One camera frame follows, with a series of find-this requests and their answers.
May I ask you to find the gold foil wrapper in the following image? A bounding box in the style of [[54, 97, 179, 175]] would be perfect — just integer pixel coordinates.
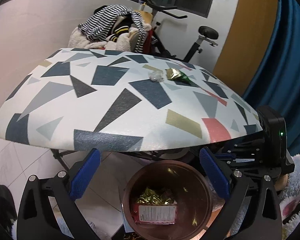
[[136, 187, 177, 205]]

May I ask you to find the red blister card package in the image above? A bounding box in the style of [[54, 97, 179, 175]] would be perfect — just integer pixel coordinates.
[[130, 204, 177, 225]]

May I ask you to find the brown round trash bin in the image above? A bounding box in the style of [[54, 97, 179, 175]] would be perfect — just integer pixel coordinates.
[[121, 160, 212, 239]]

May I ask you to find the person hand holding gripper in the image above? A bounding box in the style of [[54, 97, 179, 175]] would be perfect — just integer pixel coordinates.
[[274, 174, 289, 192]]

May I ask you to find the geometric patterned tablecloth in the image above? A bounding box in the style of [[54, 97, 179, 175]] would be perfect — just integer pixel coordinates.
[[0, 48, 262, 152]]

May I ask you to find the blue curtain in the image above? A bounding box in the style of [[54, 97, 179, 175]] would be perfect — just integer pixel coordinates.
[[243, 0, 300, 155]]

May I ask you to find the gold green snack wrapper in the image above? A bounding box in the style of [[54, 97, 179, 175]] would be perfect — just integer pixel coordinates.
[[166, 68, 191, 83]]

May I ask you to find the clear crumpled plastic wrap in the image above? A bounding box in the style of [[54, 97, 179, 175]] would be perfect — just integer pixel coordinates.
[[148, 70, 164, 82]]

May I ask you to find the black exercise bike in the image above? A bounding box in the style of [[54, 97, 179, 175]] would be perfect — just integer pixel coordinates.
[[137, 0, 220, 63]]

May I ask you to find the striped black white shirt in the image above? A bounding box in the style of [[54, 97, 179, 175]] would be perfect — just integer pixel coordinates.
[[78, 4, 146, 53]]

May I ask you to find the black yellow striped garment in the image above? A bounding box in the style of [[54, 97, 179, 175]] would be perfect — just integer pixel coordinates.
[[106, 16, 133, 42]]

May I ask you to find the wooden chair back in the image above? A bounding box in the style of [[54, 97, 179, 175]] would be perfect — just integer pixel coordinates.
[[135, 10, 153, 24]]

